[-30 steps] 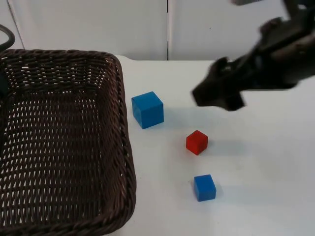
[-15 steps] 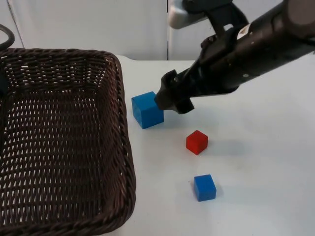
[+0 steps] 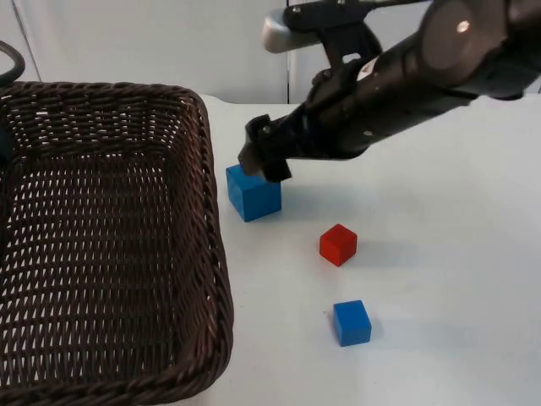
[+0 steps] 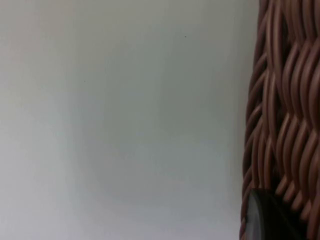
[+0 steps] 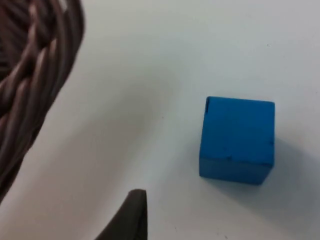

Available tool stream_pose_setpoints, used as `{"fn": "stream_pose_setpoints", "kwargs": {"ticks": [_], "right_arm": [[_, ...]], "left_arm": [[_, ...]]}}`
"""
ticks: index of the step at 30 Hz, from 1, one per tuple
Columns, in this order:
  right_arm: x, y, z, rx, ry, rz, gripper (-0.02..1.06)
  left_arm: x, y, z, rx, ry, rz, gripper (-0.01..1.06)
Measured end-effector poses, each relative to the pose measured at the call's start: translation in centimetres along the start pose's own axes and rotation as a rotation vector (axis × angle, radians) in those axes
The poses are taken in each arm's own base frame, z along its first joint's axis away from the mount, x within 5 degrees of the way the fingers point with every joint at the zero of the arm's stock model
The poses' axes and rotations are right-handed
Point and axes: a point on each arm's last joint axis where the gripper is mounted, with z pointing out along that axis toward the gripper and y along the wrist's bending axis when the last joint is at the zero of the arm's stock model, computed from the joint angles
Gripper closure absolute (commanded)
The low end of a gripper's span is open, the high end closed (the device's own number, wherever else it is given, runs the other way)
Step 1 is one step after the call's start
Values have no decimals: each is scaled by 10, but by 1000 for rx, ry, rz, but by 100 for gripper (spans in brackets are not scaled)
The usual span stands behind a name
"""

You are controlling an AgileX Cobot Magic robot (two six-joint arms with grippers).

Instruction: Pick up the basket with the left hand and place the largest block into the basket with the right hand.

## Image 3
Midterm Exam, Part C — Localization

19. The large blue cube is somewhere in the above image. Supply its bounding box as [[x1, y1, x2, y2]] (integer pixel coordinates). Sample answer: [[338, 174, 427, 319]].
[[225, 163, 283, 222]]

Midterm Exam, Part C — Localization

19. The small blue cube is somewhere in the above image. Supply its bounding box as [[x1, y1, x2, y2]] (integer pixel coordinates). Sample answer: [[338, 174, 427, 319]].
[[332, 299, 373, 348]]

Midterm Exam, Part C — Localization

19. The red cube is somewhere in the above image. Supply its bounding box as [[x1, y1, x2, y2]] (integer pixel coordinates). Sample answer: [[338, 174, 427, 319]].
[[319, 223, 358, 268]]

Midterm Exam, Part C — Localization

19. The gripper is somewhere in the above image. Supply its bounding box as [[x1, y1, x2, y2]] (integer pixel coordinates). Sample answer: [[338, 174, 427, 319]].
[[238, 67, 381, 184]]

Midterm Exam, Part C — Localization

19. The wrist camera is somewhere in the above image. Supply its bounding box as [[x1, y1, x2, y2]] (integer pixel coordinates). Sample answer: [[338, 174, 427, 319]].
[[261, 0, 384, 74]]

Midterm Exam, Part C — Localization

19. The dark brown wicker basket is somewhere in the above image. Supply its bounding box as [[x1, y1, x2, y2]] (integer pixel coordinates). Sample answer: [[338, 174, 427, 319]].
[[0, 80, 236, 406]]

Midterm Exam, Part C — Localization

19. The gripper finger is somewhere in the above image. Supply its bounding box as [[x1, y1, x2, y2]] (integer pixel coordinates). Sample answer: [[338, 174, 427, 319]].
[[0, 122, 14, 166]]

